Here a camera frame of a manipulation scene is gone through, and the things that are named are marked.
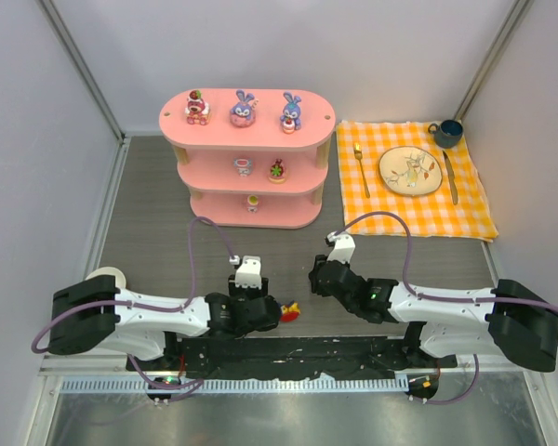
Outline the red yellow bird toy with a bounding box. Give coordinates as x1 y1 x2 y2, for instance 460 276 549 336
280 301 301 323

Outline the pink bear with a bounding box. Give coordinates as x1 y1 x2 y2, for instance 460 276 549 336
184 89 211 125
268 158 287 184

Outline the purple bunny with cake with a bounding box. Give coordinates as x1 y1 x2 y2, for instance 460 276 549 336
280 91 301 134

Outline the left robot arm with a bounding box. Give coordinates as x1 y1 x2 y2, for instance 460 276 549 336
47 275 282 361

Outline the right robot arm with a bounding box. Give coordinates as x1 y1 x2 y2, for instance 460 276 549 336
309 255 558 373

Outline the pink three-tier wooden shelf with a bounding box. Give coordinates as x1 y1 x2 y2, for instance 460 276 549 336
159 88 336 229

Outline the white pink toy middle shelf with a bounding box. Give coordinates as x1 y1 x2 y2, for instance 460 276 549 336
232 158 254 177

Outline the pink toy with yellow hat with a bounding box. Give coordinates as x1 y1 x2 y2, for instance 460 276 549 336
246 195 259 213

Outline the gold fork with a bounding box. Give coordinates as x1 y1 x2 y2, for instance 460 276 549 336
353 142 370 198

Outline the cream decorated ceramic plate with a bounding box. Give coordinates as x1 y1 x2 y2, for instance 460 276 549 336
378 146 443 197

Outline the white ceramic bowl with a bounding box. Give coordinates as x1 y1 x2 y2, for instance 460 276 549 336
86 267 126 288

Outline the yellow white checkered cloth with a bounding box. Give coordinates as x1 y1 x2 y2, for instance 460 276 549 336
336 121 498 242

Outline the gold knife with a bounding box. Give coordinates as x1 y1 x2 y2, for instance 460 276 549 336
443 151 458 205

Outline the dark blue ceramic mug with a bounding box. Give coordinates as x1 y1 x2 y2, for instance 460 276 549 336
428 120 464 149

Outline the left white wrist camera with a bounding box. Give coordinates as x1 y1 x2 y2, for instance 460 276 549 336
229 255 262 290

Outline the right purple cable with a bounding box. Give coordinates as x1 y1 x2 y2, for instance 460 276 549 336
337 211 558 404

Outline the purple cable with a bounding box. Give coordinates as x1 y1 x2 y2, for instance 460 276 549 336
31 216 241 355
337 211 558 404

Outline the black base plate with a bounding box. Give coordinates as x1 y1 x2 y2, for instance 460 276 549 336
138 336 458 381

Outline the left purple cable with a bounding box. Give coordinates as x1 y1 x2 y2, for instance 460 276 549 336
31 216 241 355

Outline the white slotted cable duct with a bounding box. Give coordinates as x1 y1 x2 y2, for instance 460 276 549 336
60 374 408 395

